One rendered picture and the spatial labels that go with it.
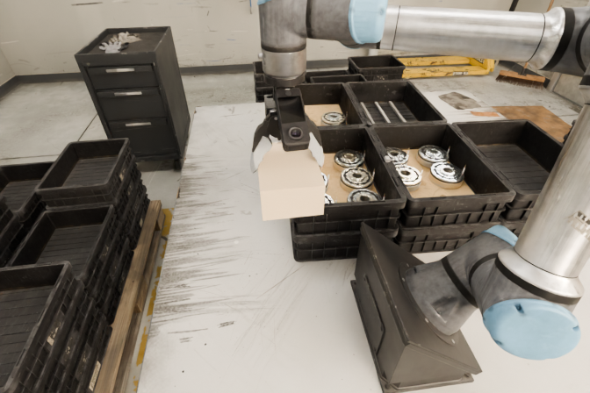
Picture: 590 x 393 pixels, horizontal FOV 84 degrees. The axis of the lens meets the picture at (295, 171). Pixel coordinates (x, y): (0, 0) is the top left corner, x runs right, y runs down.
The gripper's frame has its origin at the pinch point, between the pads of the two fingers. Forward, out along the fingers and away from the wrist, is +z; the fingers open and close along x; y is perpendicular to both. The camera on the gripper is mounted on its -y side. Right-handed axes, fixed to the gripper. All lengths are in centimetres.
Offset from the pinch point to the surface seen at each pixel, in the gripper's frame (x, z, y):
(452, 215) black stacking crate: -46, 24, 5
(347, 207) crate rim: -15.7, 17.4, 5.5
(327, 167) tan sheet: -18.1, 26.6, 35.7
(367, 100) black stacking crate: -48, 25, 82
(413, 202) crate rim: -33.2, 17.2, 4.7
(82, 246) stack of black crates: 84, 71, 54
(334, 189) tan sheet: -17.6, 26.7, 23.5
